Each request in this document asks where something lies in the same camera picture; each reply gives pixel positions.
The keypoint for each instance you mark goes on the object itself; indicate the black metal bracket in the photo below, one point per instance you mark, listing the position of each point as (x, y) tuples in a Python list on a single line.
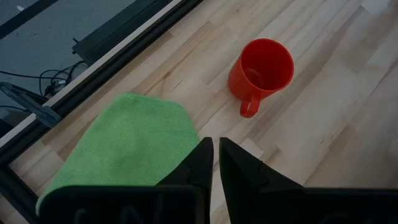
[(34, 105)]

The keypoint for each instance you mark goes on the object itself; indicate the black floor base plate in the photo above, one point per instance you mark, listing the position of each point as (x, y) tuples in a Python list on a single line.
[(118, 31)]

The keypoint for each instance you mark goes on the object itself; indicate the red plastic mug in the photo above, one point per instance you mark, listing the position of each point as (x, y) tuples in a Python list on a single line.
[(239, 81)]

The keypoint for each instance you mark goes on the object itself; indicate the black table edge rail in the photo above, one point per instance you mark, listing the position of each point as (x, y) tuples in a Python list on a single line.
[(124, 62)]

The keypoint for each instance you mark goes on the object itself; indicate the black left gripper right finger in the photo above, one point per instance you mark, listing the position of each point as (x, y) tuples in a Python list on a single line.
[(245, 186)]

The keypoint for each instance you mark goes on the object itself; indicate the green microfiber cloth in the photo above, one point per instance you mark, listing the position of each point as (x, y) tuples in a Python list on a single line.
[(124, 143)]

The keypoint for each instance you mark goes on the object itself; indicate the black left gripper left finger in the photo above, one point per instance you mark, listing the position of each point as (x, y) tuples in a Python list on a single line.
[(192, 174)]

